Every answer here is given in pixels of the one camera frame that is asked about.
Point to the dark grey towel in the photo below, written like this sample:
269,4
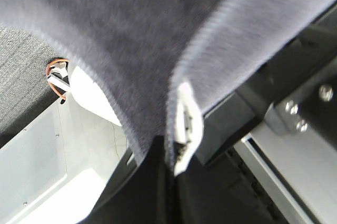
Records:
140,51

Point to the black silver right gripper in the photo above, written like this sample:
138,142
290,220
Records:
272,142

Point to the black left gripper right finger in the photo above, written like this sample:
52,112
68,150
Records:
225,192

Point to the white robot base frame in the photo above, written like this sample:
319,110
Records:
57,167

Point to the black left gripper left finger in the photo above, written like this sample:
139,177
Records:
136,193

